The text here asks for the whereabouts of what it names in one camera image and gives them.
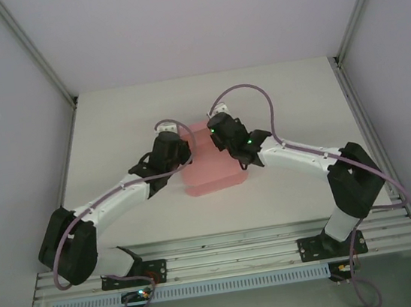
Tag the pink paper box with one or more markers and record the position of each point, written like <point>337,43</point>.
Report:
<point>212,175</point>

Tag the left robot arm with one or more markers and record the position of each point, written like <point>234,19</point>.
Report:
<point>113,201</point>

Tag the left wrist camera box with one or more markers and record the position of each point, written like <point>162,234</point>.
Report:
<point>167,127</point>

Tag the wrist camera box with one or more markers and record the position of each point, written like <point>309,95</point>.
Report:
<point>167,127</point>
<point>220,110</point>

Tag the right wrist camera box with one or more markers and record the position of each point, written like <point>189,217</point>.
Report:
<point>220,110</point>

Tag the aluminium table side rail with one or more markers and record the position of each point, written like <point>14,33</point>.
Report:
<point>69,141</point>
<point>353,103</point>

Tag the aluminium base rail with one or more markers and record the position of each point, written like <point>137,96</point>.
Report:
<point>222,253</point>

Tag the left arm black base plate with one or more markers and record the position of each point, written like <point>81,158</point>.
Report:
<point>158,271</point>

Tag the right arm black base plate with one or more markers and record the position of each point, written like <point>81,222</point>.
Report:
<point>309,249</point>

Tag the aluminium corner post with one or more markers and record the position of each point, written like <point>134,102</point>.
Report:
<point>41,57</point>
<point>359,4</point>

